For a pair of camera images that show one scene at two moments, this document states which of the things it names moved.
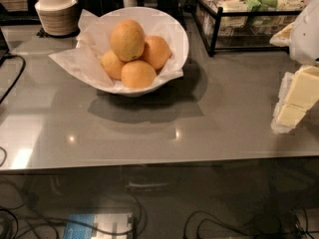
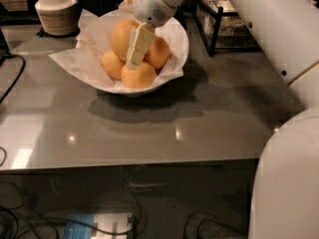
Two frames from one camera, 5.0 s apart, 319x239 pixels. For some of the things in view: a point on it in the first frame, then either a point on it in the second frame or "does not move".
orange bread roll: [127, 40] does not move
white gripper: [306, 37] -> [150, 4]
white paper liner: [95, 42] does not move
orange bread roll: [138, 75] does not move
